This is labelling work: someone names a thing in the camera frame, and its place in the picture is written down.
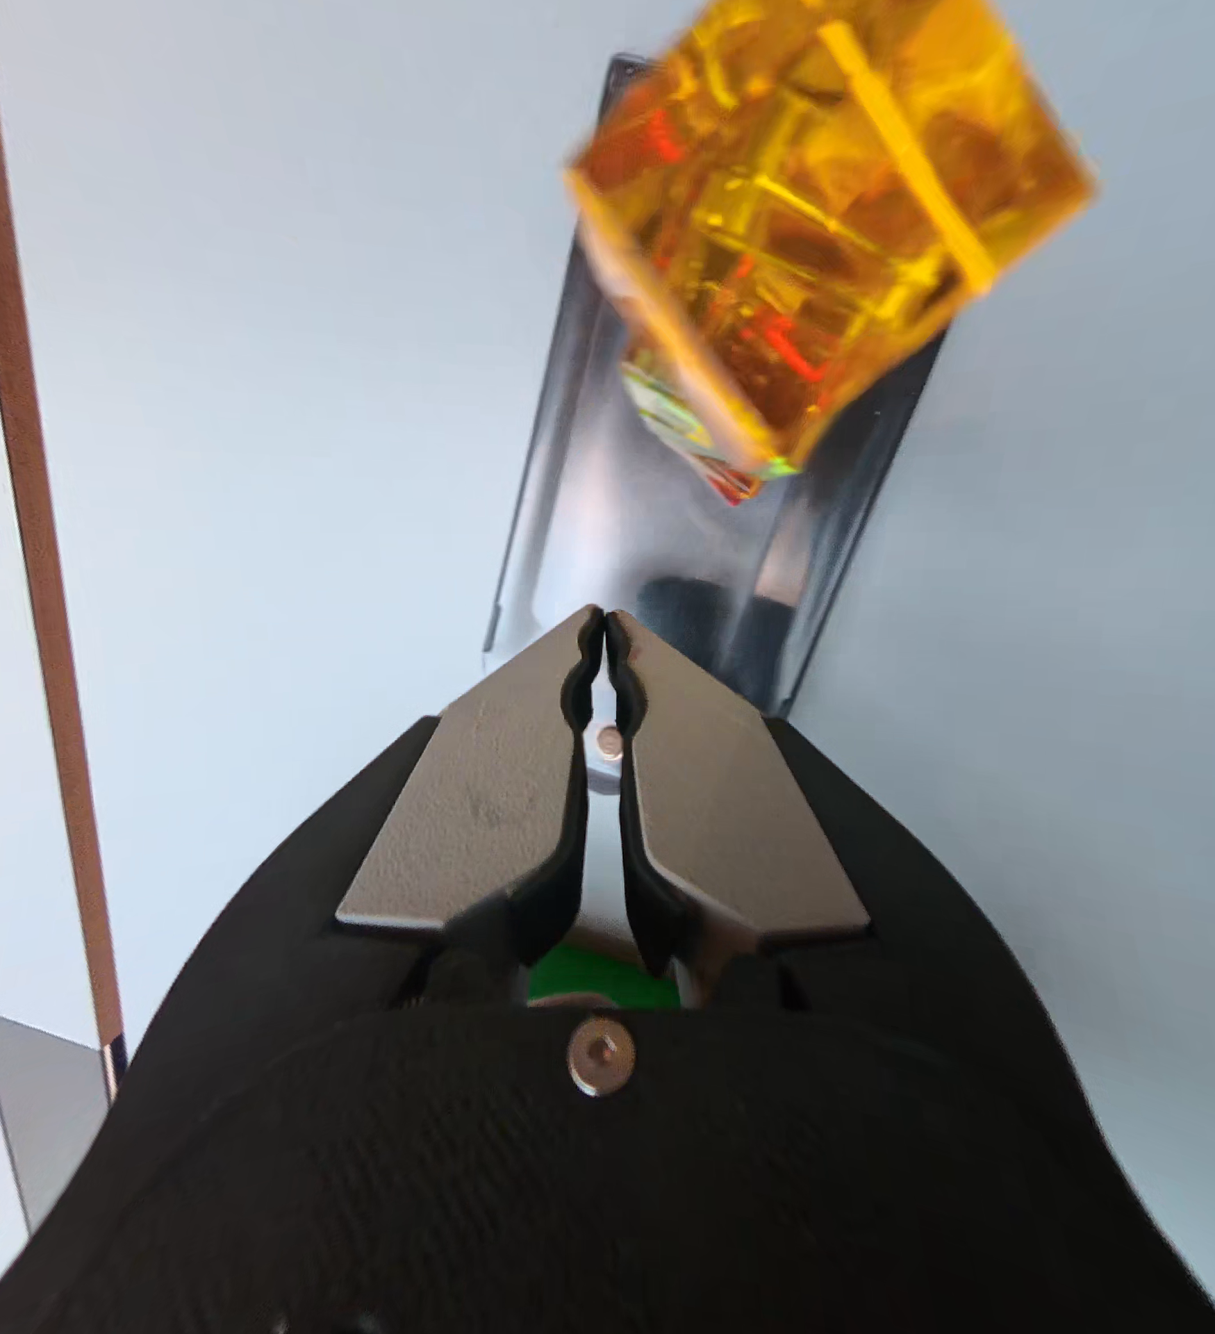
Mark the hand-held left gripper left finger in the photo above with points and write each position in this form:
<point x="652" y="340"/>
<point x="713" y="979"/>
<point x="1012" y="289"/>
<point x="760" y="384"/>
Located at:
<point x="462" y="811"/>

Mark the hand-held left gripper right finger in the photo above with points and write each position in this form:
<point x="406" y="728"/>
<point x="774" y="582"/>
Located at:
<point x="733" y="823"/>

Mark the clear acrylic tray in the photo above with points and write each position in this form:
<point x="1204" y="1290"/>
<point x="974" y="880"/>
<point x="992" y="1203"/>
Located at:
<point x="669" y="542"/>

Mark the orange transparent cube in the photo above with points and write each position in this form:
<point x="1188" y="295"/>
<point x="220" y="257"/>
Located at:
<point x="826" y="239"/>

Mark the white desk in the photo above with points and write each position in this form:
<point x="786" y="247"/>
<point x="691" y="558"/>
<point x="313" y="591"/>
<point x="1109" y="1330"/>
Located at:
<point x="254" y="415"/>

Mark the green cloth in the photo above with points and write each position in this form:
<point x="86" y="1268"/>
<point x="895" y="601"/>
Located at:
<point x="596" y="979"/>

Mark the grey metal panel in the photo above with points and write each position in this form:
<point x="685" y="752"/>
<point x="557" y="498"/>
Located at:
<point x="40" y="1104"/>

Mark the brown wooden strip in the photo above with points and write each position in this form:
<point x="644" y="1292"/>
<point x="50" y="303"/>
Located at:
<point x="18" y="415"/>

